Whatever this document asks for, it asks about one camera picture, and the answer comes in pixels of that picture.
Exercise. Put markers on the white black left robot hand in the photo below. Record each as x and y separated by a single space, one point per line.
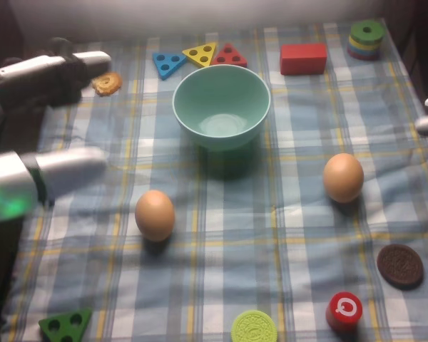
25 76

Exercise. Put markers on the brown egg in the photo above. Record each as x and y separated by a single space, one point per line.
343 178
155 215

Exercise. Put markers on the teal bowl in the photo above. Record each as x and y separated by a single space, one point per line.
221 107

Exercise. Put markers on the tan toy cookie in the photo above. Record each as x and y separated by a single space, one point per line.
107 84

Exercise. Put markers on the blue triangle block with holes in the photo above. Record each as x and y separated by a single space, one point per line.
165 66

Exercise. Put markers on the red rectangular block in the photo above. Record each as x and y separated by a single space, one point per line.
302 58

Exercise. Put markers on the brown sandwich cookie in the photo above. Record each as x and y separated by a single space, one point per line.
400 266

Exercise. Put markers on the yellow triangle block with holes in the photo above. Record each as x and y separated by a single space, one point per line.
201 54

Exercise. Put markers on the red cylinder with white print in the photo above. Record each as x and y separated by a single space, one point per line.
344 311

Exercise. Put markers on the red triangle block with holes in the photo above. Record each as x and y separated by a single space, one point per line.
230 56

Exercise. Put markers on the blue plaid table cloth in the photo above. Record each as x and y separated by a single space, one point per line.
235 249

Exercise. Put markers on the green triangle block with holes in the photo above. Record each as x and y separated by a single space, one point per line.
66 326

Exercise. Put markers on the green sandwich cookie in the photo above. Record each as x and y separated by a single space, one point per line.
254 327

